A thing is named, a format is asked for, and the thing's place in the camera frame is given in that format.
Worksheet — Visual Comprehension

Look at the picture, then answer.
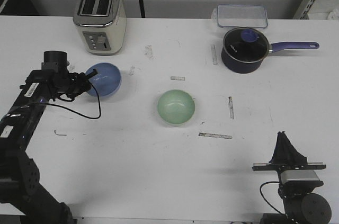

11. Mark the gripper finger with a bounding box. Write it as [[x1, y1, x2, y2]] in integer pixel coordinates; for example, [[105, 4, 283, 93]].
[[269, 131, 283, 164], [79, 69, 97, 80], [282, 131, 307, 165], [79, 82, 92, 94]]

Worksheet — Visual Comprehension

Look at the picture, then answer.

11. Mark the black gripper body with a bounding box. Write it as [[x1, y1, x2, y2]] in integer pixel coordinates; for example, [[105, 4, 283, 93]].
[[252, 162, 326, 173], [50, 71, 86, 101]]

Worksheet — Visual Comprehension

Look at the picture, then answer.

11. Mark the blue bowl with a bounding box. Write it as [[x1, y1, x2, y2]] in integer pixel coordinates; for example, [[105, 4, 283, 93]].
[[85, 62, 122, 97]]

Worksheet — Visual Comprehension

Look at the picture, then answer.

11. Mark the green bowl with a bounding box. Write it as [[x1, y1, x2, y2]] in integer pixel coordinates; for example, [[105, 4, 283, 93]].
[[157, 89, 195, 126]]

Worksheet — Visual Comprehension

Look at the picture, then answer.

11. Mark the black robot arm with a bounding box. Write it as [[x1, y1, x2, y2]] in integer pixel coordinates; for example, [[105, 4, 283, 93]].
[[1, 51, 97, 223], [252, 131, 332, 223]]

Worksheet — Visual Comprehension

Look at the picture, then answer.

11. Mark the cream two-slot toaster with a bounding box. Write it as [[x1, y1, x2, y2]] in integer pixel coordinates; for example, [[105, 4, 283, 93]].
[[73, 0, 127, 55]]

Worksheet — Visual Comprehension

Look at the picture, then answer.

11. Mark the dark blue saucepan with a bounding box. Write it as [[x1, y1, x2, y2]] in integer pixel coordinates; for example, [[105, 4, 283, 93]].
[[221, 39, 319, 74]]

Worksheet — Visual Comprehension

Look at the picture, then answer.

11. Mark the glass saucepan lid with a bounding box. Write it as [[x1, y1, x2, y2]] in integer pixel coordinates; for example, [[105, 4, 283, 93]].
[[223, 28, 269, 62]]

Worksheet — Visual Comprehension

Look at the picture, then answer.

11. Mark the clear plastic food container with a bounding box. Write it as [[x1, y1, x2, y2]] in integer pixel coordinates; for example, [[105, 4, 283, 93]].
[[211, 4, 268, 29]]

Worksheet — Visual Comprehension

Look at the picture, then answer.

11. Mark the left black cable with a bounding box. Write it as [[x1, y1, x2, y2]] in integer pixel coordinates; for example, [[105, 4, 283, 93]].
[[26, 82, 102, 120]]

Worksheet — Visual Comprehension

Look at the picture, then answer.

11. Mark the black cable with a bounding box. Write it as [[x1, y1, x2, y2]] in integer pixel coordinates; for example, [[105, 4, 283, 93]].
[[259, 181, 287, 216], [26, 82, 102, 120]]

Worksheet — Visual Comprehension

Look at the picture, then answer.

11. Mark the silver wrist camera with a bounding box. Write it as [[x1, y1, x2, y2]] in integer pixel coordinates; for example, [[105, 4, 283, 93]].
[[280, 169, 324, 187]]

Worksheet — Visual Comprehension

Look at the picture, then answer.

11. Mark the right black cable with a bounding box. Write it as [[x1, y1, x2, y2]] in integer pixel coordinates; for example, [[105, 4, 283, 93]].
[[259, 181, 287, 216]]

